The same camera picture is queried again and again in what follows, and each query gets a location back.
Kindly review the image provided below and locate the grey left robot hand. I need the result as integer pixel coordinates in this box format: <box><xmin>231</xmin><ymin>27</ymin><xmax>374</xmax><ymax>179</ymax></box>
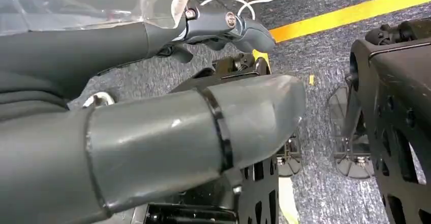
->
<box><xmin>0</xmin><ymin>3</ymin><xmax>306</xmax><ymax>224</ymax></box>

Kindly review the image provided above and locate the white cable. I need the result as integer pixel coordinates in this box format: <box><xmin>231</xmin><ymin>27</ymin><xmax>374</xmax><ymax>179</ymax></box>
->
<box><xmin>199</xmin><ymin>0</ymin><xmax>285</xmax><ymax>20</ymax></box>

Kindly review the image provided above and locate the white round object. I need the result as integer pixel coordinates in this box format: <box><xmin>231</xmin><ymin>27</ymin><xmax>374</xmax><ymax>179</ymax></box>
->
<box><xmin>82</xmin><ymin>91</ymin><xmax>116</xmax><ymax>109</ymax></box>

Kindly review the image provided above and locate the yellow floor tape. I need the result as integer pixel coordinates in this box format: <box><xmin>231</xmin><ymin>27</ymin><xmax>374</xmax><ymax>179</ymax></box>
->
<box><xmin>269</xmin><ymin>0</ymin><xmax>431</xmax><ymax>44</ymax></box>

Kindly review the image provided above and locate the clear plastic card sleeve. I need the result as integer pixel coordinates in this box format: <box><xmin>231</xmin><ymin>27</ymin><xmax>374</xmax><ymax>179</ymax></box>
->
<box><xmin>0</xmin><ymin>0</ymin><xmax>191</xmax><ymax>38</ymax></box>

